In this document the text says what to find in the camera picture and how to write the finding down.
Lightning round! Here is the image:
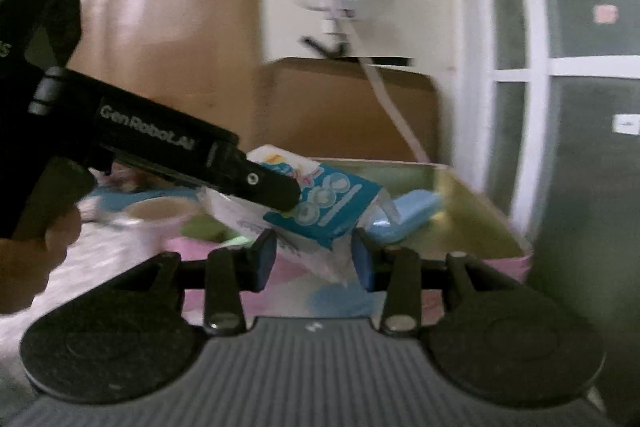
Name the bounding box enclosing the teal blue mat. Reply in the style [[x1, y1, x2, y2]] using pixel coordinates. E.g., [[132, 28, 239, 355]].
[[78, 187, 198, 220]]

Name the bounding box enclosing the white snack tub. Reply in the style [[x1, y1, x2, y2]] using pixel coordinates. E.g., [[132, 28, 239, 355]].
[[111, 196, 202, 259]]

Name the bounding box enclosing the white power strip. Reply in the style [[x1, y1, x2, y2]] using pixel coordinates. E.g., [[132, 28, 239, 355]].
[[323, 0, 361, 58]]

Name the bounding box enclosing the patterned beige tablecloth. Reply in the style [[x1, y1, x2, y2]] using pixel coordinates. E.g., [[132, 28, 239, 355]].
[[1, 221, 144, 359]]

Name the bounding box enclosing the brown chair back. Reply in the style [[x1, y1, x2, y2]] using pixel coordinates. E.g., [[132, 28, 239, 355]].
[[247, 57, 416, 161]]

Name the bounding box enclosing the white framed glass door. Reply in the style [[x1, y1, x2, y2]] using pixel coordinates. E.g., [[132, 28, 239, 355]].
[[452, 0, 639, 423]]

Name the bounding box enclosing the white power cable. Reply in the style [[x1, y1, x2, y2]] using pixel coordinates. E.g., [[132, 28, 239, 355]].
[[349, 18, 432, 164]]

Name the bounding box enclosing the pink macaron tin box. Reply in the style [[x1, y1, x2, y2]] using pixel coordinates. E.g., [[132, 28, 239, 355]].
[[164, 157, 534, 320]]

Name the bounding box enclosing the person's left hand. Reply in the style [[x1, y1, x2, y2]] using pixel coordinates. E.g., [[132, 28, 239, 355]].
[[0, 206, 81, 315]]

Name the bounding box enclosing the large brown cardboard sheet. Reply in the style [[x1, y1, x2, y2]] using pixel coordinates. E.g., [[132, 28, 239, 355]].
[[70, 0, 262, 148]]

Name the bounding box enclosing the blue white tissue pack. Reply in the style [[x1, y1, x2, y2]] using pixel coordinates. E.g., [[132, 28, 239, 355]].
[[200, 145, 399, 283]]

